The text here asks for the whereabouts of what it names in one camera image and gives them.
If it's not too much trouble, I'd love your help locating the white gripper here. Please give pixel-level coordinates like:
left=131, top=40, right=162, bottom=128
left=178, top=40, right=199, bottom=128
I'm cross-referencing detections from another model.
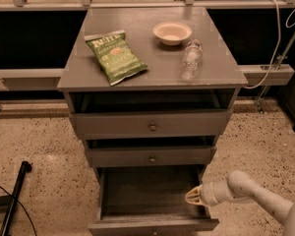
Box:
left=185, top=180, right=231, bottom=207

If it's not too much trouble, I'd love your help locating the grey bottom drawer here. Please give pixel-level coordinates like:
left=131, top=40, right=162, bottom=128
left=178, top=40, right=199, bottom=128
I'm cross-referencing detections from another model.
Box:
left=88, top=165, right=218, bottom=236

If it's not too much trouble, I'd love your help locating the grey drawer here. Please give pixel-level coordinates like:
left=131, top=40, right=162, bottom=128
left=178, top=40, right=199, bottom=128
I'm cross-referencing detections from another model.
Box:
left=86, top=146, right=216, bottom=167
left=88, top=165, right=218, bottom=236
left=70, top=110, right=232, bottom=140

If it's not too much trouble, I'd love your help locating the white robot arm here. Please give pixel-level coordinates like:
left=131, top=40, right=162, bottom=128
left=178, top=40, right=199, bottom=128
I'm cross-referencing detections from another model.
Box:
left=185, top=170, right=295, bottom=236

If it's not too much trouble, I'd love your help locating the grey middle drawer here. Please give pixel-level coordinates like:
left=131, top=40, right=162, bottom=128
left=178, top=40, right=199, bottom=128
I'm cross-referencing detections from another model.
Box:
left=86, top=146, right=216, bottom=167

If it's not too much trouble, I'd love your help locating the grey top drawer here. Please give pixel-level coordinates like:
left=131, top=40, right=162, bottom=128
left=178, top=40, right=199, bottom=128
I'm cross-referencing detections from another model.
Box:
left=70, top=110, right=232, bottom=140

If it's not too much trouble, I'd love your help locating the grey wooden drawer cabinet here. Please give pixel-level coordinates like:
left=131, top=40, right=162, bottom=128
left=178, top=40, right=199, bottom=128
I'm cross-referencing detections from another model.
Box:
left=57, top=6, right=249, bottom=190

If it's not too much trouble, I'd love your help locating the clear plastic water bottle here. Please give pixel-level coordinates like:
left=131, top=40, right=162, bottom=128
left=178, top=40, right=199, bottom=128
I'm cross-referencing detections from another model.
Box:
left=180, top=39, right=203, bottom=82

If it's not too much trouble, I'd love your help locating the white paper bowl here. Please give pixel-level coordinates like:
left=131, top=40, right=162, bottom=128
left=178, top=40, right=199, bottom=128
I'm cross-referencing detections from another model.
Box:
left=152, top=22, right=192, bottom=46

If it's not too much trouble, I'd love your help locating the green chip bag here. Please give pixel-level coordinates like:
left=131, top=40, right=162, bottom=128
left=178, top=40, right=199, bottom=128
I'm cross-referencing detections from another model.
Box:
left=85, top=29, right=148, bottom=86

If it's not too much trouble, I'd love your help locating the black stand leg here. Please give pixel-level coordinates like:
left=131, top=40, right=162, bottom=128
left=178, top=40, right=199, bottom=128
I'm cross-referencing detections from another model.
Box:
left=0, top=161, right=31, bottom=236

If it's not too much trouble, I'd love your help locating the metal railing frame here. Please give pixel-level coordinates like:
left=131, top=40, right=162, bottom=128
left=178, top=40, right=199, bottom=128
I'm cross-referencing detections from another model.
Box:
left=0, top=0, right=295, bottom=120

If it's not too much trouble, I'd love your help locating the black floor cable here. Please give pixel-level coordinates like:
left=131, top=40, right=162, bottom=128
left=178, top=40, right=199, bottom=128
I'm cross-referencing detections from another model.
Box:
left=0, top=178, right=38, bottom=236

